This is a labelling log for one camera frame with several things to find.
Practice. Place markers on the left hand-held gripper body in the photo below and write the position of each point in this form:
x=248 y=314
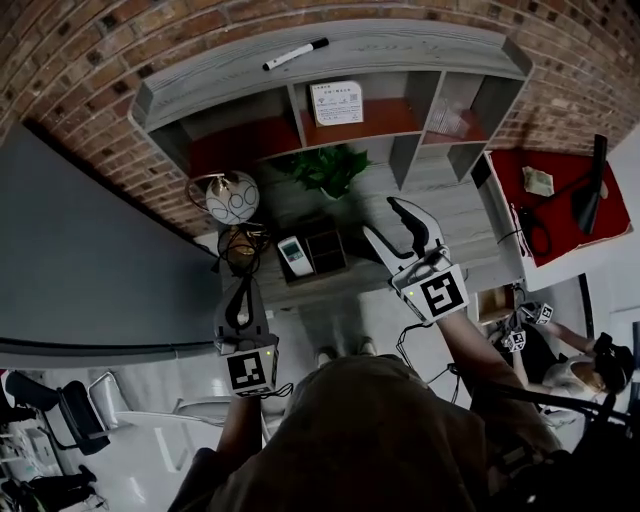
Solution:
x=250 y=372

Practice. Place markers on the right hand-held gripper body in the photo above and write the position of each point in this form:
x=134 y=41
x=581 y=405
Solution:
x=440 y=295

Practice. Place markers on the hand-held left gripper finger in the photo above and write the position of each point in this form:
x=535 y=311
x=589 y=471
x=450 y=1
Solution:
x=222 y=310
x=258 y=305

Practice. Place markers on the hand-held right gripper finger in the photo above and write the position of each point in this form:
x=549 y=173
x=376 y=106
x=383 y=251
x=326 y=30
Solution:
x=425 y=225
x=387 y=255

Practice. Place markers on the white remote control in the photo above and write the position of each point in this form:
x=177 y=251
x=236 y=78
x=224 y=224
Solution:
x=295 y=255

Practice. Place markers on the person's right forearm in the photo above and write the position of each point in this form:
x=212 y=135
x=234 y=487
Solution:
x=475 y=350

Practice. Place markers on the person's left forearm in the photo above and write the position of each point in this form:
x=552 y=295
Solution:
x=240 y=425

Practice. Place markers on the open wooden drawer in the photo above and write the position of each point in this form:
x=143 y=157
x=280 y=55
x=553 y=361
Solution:
x=495 y=305

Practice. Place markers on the dark wooden storage box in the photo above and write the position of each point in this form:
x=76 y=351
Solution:
x=327 y=250

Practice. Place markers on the person's left shoe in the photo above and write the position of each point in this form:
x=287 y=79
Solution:
x=325 y=356

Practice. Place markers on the person's shoe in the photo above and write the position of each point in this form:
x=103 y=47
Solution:
x=366 y=345
x=325 y=356

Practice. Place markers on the white side table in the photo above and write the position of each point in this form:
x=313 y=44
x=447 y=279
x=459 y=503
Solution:
x=505 y=235

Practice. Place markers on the person's right shoe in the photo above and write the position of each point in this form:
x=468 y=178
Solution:
x=366 y=345

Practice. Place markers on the green potted plant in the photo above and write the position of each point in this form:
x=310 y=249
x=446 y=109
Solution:
x=327 y=167

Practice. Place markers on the brass lamp with globe shade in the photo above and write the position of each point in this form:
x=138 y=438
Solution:
x=232 y=199

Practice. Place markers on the clear plastic holder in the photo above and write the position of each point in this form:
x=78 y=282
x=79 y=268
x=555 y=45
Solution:
x=446 y=117

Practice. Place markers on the white chair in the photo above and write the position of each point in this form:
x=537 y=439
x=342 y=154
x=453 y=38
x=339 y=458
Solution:
x=145 y=430

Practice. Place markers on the folded paper note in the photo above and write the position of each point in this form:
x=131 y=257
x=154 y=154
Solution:
x=538 y=181

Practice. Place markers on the red table mat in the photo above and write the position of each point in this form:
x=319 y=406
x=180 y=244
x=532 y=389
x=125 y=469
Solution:
x=560 y=220

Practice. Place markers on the person's brown shirt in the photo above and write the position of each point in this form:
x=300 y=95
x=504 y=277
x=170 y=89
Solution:
x=375 y=440

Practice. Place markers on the grey partition panel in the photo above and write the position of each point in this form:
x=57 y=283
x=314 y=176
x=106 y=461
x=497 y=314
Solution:
x=85 y=250

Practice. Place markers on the white printed sign card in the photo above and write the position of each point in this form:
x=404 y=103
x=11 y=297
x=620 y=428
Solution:
x=336 y=102

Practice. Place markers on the black desk lamp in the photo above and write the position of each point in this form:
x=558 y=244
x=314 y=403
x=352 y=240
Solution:
x=590 y=205

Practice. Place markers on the black office chair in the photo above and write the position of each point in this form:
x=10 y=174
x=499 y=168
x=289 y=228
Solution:
x=75 y=415

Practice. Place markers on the black and white marker pen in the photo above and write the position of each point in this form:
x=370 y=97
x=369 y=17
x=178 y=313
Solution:
x=295 y=54

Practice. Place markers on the grey wooden shelf unit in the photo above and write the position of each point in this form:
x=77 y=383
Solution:
x=240 y=82

